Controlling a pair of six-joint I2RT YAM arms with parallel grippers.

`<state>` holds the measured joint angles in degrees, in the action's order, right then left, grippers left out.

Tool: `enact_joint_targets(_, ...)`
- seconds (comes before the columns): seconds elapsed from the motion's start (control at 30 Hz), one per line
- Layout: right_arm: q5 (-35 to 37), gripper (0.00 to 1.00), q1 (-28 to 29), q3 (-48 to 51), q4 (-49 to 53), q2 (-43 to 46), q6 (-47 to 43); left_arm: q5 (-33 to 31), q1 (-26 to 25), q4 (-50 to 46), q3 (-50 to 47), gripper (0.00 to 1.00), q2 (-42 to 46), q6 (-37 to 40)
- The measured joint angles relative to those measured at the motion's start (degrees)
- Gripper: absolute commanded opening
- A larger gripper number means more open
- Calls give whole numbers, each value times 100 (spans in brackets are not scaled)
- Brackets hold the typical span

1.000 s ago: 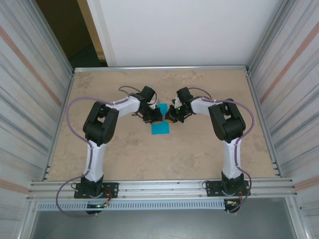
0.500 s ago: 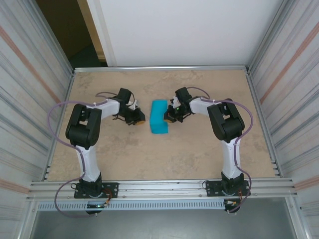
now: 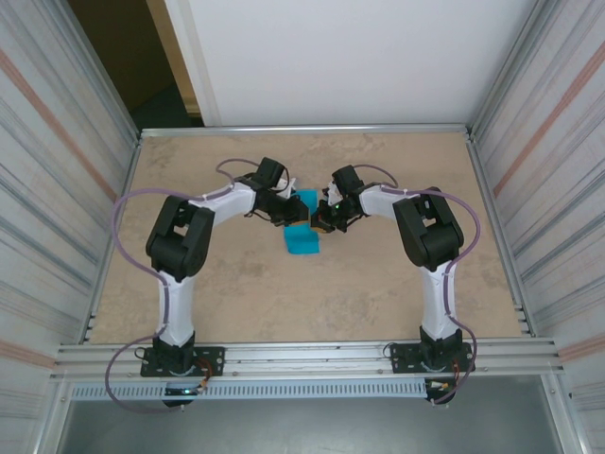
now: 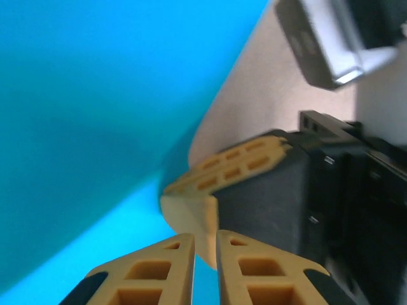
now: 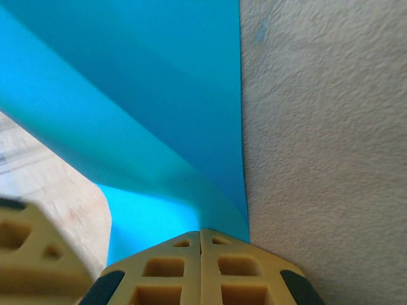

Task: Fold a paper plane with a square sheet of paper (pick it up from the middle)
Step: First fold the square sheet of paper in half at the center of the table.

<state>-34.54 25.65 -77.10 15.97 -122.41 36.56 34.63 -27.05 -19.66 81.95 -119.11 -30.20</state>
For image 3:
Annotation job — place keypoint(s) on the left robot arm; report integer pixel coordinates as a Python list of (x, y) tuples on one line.
[(177, 236)]

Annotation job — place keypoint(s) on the aluminium frame post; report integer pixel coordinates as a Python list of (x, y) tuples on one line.
[(508, 66), (101, 71)]

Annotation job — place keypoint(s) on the wide aluminium mounting rail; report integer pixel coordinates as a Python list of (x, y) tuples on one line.
[(307, 359)]

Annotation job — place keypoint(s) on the blue square paper sheet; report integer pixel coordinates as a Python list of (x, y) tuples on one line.
[(302, 241)]

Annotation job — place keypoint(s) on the white door frame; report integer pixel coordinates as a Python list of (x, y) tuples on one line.
[(189, 57)]

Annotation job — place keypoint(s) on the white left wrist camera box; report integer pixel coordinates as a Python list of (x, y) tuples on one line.
[(287, 190)]

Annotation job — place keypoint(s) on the small circuit board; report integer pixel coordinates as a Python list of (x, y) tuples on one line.
[(182, 391), (442, 386)]

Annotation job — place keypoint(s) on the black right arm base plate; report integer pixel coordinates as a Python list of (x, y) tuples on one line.
[(402, 357)]

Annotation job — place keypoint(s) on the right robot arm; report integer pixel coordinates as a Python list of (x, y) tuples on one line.
[(435, 236)]

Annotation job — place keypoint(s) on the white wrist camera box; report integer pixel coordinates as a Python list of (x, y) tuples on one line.
[(332, 191), (287, 190)]

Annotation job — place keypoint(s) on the grey metal sheet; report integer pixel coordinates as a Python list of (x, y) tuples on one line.
[(307, 425)]

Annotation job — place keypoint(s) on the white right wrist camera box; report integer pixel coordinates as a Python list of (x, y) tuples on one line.
[(332, 191)]

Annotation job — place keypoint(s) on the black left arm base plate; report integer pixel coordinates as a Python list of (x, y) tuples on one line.
[(212, 359)]

